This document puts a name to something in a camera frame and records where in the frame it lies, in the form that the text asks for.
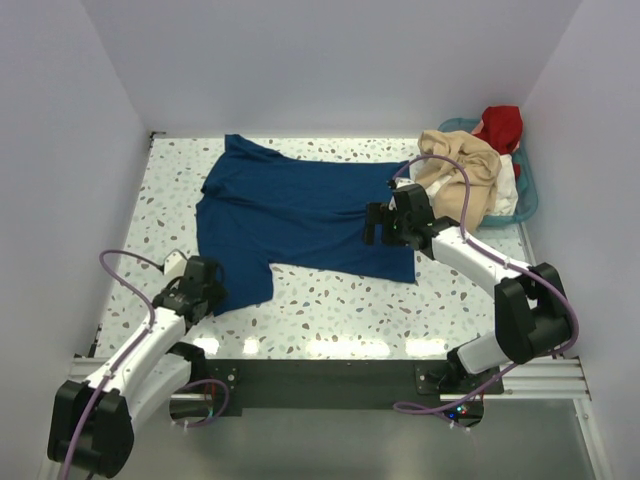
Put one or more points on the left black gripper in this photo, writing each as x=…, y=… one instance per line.
x=218, y=294

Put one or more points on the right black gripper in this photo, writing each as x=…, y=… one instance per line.
x=379, y=214

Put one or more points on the blue printed t shirt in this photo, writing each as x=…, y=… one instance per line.
x=260, y=207

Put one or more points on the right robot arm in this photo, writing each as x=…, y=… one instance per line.
x=532, y=316

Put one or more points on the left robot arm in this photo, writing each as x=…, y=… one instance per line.
x=94, y=420

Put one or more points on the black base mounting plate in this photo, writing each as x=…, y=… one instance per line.
x=325, y=387

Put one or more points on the beige t shirt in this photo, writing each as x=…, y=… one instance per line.
x=459, y=151

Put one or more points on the white t shirt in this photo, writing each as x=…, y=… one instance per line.
x=505, y=192

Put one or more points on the teal laundry basket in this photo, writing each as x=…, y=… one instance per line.
x=528, y=196

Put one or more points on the red t shirt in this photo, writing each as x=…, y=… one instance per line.
x=501, y=127

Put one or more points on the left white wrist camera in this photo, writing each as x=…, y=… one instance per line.
x=174, y=264

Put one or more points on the aluminium frame rail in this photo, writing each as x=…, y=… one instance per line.
x=545, y=378

